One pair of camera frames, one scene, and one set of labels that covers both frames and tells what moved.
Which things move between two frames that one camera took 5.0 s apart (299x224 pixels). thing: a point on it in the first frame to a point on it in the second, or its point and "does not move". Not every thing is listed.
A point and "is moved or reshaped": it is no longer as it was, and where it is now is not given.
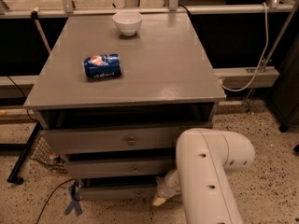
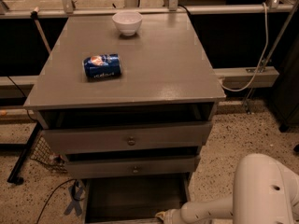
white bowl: [127, 22] does not move
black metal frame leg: [14, 175] does not move
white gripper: [163, 187] to [171, 217]
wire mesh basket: [42, 153] does not move
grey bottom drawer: [139, 192] is moved or reshaped
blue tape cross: [75, 191] does not move
